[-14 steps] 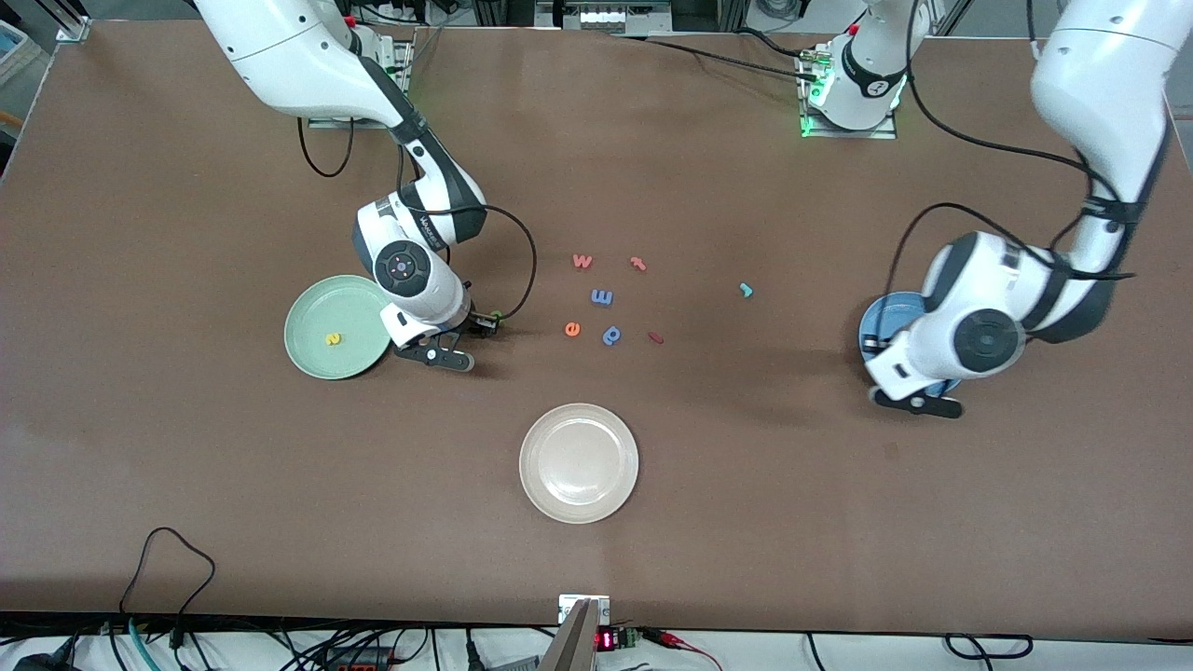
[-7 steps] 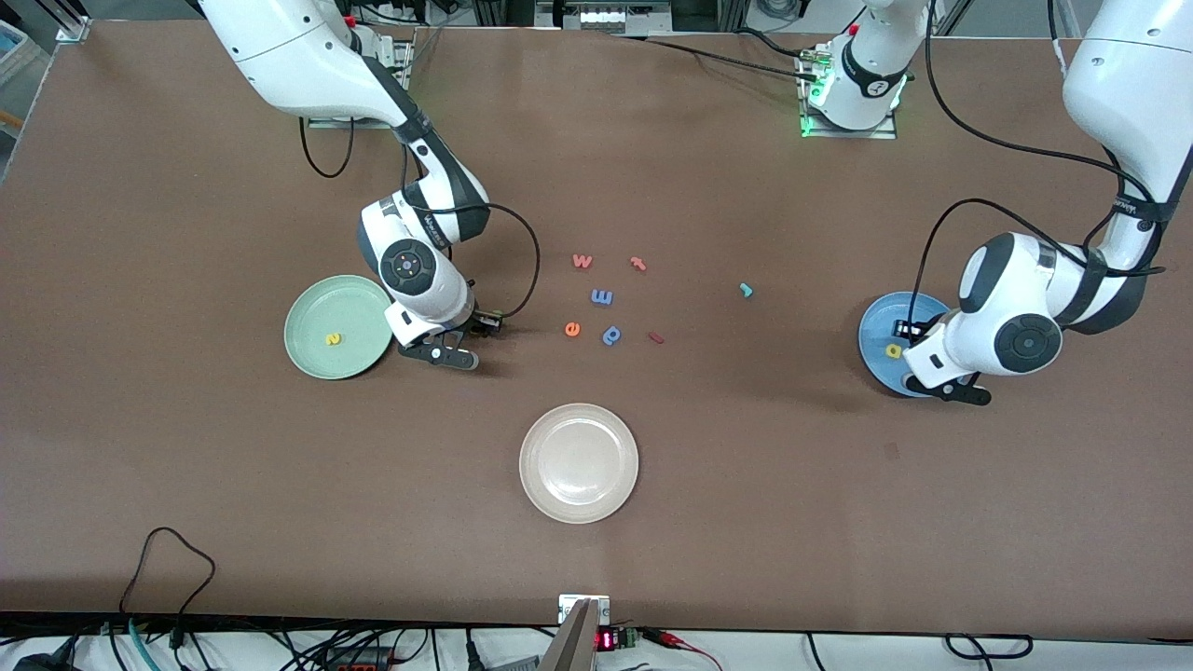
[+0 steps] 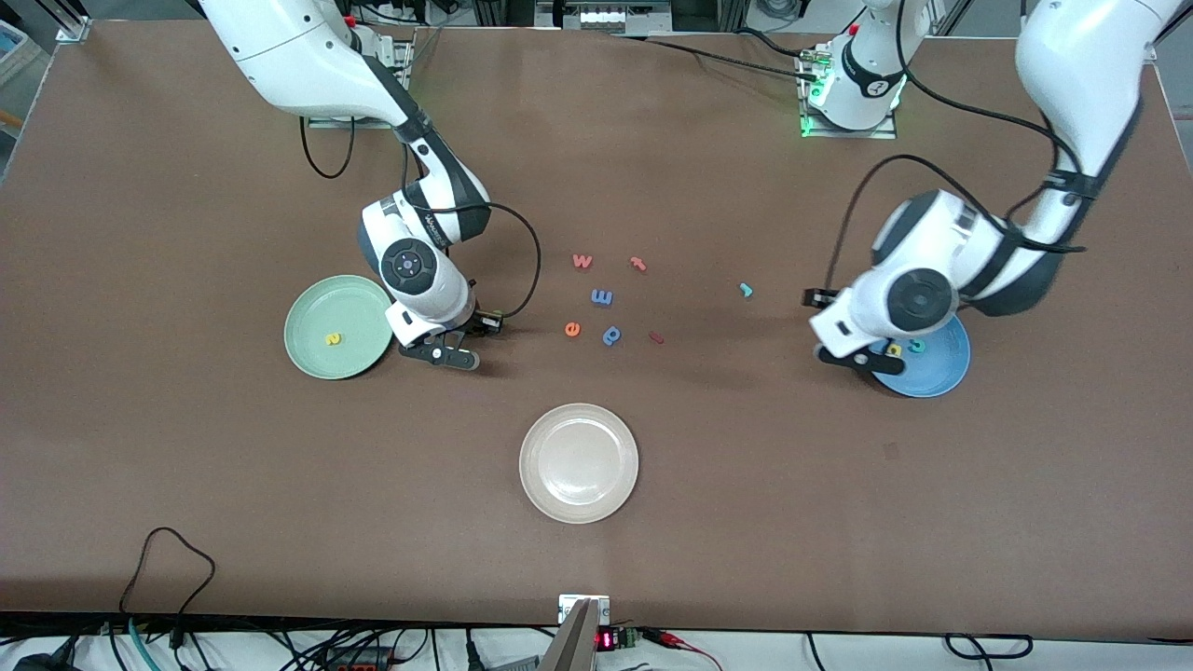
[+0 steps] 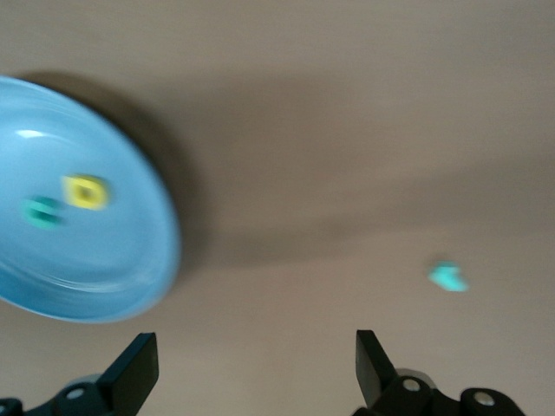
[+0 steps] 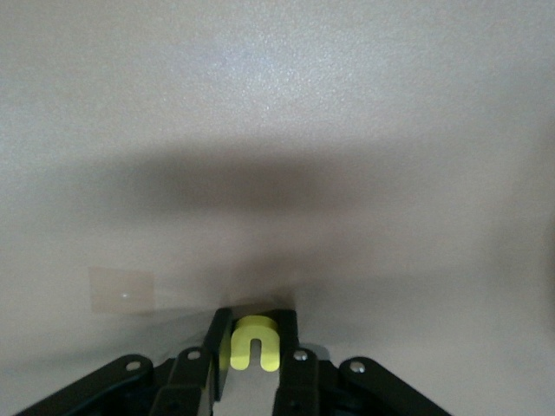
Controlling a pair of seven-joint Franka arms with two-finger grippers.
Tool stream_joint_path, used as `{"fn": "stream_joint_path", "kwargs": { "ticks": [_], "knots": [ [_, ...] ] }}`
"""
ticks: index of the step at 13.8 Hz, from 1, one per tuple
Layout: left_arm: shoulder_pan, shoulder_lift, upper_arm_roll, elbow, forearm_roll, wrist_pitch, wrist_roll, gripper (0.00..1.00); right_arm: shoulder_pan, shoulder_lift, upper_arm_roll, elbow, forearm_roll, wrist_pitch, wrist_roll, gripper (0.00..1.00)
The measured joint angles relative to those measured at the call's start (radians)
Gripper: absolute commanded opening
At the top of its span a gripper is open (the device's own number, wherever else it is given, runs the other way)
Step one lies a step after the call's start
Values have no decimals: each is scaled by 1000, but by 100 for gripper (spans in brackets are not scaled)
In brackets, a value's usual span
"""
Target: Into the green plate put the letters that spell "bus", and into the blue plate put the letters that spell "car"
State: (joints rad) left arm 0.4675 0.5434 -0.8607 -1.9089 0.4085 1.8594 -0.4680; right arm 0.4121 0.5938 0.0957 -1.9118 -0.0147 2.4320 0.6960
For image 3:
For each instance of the red digit display module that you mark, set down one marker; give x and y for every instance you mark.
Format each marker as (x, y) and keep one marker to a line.
(606, 640)

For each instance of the metal table corner bracket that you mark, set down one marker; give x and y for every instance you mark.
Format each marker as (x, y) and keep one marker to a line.
(1150, 52)
(73, 30)

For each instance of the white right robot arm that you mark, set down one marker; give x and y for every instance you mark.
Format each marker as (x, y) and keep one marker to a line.
(298, 56)

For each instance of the blue plate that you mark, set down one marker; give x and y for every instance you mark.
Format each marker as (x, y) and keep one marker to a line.
(937, 371)

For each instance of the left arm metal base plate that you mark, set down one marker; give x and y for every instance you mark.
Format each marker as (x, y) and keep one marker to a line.
(848, 133)

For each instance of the blue letter m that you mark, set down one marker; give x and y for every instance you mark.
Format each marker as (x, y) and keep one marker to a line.
(602, 297)

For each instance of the beige plate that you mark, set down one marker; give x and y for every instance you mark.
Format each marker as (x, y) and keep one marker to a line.
(578, 463)

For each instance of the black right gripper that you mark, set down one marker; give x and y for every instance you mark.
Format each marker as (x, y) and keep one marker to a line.
(473, 323)

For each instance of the grey metal camera bracket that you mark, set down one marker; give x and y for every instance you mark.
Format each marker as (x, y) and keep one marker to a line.
(578, 643)

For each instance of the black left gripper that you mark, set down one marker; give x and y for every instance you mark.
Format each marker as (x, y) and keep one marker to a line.
(818, 298)

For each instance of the red letter w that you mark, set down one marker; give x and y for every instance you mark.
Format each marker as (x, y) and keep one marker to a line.
(582, 261)

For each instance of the light green plate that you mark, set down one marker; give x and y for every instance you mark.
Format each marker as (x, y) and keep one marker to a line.
(326, 308)

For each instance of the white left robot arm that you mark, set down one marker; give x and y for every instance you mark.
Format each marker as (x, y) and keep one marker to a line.
(1081, 56)

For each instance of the grey box with lights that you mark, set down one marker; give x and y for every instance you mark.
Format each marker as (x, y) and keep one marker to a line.
(601, 17)

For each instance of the blue letter p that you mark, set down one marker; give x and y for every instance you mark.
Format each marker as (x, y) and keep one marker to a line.
(612, 335)

